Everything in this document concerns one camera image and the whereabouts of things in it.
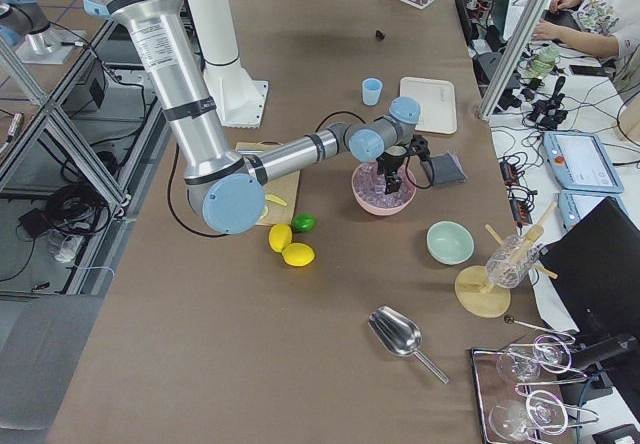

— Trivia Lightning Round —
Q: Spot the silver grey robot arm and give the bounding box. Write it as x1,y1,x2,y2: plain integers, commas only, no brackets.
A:
83,0,420,234

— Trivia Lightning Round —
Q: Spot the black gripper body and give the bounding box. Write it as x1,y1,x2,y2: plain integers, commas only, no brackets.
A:
376,134,429,182

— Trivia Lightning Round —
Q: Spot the wine glass rack tray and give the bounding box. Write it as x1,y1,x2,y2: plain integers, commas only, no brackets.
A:
469,332,599,443

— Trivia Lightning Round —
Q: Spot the teach pendant tablet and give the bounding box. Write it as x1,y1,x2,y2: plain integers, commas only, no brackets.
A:
543,131,624,194
557,189,626,233

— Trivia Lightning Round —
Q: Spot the cream rabbit tray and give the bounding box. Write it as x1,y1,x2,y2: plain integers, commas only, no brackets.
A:
399,77,457,135

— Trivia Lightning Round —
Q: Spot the mint green bowl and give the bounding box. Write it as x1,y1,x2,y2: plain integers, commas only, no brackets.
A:
426,221,475,265

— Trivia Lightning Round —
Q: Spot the metal ice scoop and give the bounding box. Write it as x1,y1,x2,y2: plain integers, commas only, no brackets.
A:
368,306,450,385

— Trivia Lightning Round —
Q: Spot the seated person white shirt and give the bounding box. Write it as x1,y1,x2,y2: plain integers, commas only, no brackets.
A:
532,0,639,59

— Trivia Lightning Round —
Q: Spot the yellow lemon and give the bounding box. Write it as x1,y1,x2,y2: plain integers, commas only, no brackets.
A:
282,242,315,267
268,223,293,253

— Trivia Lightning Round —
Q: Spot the light blue plastic cup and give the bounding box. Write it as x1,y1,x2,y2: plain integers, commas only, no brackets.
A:
361,77,383,107

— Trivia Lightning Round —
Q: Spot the clear textured glass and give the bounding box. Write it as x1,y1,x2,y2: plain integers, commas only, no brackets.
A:
486,235,541,289

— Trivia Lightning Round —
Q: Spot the green lime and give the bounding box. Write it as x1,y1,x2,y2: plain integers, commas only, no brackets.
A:
291,213,316,233

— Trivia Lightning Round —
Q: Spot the aluminium frame post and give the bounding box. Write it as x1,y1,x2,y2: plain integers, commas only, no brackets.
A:
477,0,550,122

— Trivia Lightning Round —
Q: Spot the wooden cup stand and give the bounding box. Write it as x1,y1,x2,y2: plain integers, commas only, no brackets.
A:
455,202,558,318

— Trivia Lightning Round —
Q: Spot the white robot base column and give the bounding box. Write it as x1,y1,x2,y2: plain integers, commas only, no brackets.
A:
187,0,269,129

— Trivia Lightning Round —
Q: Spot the grey folded cloth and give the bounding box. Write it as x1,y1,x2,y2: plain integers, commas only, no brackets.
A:
431,152,467,187

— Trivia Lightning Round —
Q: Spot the pink bowl of ice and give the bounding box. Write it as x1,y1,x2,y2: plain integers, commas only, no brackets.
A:
351,162,417,216

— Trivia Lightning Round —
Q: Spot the wooden cutting board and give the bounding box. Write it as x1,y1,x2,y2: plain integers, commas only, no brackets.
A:
235,141,300,226

